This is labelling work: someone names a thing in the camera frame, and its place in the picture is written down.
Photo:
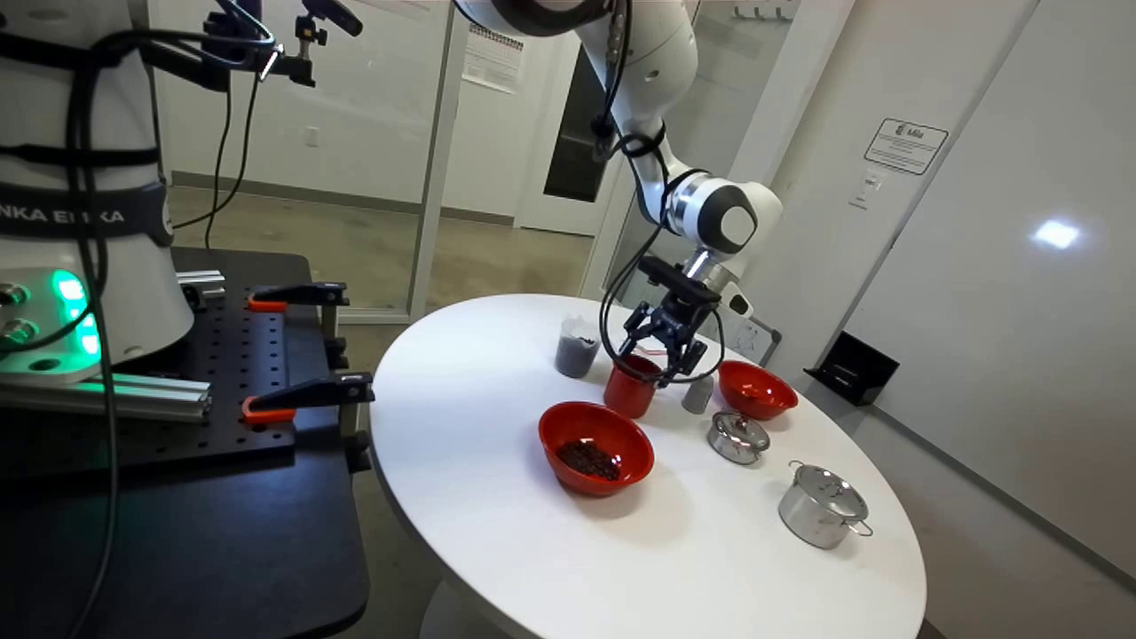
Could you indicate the white table pedestal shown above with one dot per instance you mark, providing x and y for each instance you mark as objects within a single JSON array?
[{"x": 456, "y": 616}]

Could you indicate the white glass partition post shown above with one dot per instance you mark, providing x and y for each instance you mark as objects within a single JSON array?
[{"x": 435, "y": 153}]

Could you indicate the empty red bowl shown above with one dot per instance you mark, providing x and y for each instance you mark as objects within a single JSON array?
[{"x": 757, "y": 393}]

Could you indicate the small grey shaker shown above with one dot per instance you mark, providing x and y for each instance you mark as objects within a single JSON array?
[{"x": 695, "y": 400}]

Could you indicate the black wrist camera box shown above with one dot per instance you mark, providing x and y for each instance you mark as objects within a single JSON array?
[{"x": 676, "y": 274}]

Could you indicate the white paper door sign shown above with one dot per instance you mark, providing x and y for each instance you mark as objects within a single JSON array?
[{"x": 906, "y": 147}]

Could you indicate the white wall whiteboard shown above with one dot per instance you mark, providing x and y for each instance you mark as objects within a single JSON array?
[{"x": 1004, "y": 357}]

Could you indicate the black perforated mounting table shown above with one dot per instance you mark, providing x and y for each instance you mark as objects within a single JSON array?
[{"x": 178, "y": 535}]

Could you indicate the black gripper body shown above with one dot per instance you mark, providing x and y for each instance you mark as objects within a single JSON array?
[{"x": 676, "y": 322}]

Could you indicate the clear plastic cup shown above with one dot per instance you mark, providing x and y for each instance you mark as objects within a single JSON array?
[{"x": 577, "y": 338}]

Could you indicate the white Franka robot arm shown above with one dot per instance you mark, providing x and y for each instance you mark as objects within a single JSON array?
[{"x": 71, "y": 260}]

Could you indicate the red bowl holding beans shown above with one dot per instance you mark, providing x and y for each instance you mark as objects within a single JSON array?
[{"x": 581, "y": 430}]

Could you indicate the black orange bar clamp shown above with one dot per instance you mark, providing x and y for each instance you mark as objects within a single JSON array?
[
  {"x": 306, "y": 393},
  {"x": 294, "y": 292}
]

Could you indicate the aluminium rail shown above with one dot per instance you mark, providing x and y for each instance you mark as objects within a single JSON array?
[{"x": 117, "y": 396}]

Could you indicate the small metal bowl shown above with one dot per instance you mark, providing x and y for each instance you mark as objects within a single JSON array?
[{"x": 739, "y": 439}]

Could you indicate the black wall box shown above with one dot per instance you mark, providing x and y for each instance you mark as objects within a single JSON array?
[{"x": 852, "y": 370}]

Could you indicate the black camera on mount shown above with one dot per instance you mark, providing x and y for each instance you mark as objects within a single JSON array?
[{"x": 252, "y": 42}]

